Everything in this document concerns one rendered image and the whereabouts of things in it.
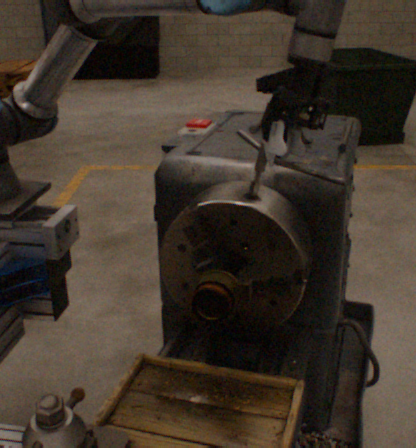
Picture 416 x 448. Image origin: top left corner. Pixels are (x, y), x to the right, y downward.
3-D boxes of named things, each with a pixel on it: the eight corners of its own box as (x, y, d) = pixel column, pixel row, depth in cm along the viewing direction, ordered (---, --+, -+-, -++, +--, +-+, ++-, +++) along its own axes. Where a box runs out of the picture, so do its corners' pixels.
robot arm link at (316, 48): (284, 25, 99) (320, 31, 103) (278, 51, 101) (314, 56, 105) (310, 36, 94) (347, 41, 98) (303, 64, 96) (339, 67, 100)
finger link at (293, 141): (290, 176, 107) (301, 129, 103) (273, 163, 112) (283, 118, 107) (304, 175, 109) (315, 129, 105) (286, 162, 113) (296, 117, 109)
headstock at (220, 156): (215, 217, 202) (213, 106, 187) (354, 231, 189) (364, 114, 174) (150, 304, 150) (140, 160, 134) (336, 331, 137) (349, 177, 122)
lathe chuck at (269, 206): (163, 288, 138) (186, 168, 124) (290, 331, 133) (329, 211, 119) (149, 307, 130) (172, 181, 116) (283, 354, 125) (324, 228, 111)
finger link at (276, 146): (272, 176, 105) (286, 128, 101) (255, 162, 110) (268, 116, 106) (285, 176, 107) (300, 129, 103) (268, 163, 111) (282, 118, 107)
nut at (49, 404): (46, 405, 73) (42, 383, 72) (73, 410, 72) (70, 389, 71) (29, 426, 70) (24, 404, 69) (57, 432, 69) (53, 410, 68)
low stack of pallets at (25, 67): (3, 87, 933) (-1, 60, 916) (55, 85, 934) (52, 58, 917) (-25, 103, 818) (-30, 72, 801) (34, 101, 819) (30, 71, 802)
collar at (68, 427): (44, 409, 77) (41, 392, 76) (97, 421, 75) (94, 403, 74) (9, 453, 70) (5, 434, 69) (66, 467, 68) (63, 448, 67)
